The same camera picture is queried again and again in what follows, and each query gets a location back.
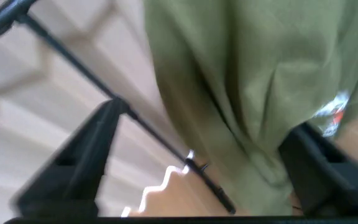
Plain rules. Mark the beige curtain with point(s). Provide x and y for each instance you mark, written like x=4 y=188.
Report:
x=26 y=124

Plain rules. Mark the green garment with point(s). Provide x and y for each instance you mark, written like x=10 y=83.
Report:
x=244 y=77

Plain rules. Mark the black clothes rack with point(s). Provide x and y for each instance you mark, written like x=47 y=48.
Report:
x=73 y=62

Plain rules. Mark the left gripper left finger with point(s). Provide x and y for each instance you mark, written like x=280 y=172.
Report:
x=79 y=161

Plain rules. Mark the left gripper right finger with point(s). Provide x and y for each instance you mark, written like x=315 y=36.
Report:
x=325 y=180

